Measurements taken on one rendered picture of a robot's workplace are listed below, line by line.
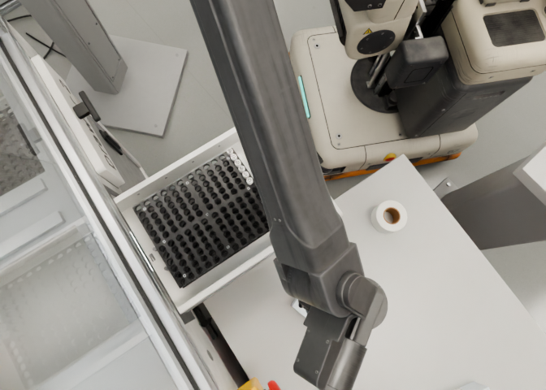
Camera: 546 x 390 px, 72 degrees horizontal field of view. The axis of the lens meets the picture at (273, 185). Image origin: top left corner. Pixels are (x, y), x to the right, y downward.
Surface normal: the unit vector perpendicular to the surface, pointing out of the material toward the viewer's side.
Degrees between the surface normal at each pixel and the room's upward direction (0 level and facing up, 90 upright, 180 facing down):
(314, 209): 35
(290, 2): 0
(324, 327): 48
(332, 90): 0
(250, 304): 0
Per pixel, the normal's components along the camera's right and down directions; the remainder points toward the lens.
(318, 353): -0.65, -0.45
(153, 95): 0.09, -0.25
